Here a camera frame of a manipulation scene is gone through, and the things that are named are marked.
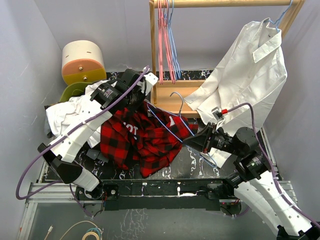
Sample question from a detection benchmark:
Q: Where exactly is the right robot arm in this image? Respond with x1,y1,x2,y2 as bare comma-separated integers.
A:
183,123,320,240

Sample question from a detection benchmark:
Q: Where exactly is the white shirt on hanger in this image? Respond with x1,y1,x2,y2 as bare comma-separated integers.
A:
184,17,288,169

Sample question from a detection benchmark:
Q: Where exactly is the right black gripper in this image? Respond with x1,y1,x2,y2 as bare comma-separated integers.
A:
182,122,242,156

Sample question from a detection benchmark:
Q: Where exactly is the blue hanger holding shirt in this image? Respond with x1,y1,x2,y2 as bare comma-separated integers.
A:
268,0,293,33

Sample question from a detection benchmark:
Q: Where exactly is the green laundry basket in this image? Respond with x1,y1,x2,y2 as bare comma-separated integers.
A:
59,82,92,103

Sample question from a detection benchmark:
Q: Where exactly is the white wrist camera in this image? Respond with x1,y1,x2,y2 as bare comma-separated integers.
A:
141,72,159,96
211,107,228,130

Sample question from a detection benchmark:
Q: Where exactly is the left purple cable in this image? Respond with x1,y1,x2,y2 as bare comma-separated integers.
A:
15,65,151,217

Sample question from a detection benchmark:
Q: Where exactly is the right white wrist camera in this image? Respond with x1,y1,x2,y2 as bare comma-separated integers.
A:
211,107,228,130

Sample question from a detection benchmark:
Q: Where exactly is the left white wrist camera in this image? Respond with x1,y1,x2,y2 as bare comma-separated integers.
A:
141,72,159,96

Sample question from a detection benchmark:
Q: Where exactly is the red black plaid shirt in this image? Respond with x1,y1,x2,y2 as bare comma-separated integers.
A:
100,101,198,178

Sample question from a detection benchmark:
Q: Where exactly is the aluminium frame rail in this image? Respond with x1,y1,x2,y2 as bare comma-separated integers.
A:
16,159,310,240

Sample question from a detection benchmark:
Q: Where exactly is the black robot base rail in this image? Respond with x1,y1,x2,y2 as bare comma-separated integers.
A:
75,178,248,215

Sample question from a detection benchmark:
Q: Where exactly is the pink wire hanger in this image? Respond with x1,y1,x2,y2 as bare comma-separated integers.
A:
157,0,176,85

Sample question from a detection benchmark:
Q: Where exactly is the light blue wire hanger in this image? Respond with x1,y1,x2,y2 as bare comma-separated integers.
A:
146,91,217,168

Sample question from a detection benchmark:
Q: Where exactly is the grey garment in pile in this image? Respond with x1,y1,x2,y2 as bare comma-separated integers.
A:
44,119,109,163

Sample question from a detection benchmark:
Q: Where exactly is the wooden clothes rack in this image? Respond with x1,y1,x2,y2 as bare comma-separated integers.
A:
149,0,305,119

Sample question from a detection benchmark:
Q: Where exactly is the coiled beige cable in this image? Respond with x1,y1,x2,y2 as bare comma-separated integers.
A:
45,220,104,240

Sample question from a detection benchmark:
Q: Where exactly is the cream cylindrical drum toy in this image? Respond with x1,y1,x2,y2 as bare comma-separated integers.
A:
61,40,107,86

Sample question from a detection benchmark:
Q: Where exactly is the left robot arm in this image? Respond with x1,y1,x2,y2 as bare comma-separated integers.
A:
38,67,158,200

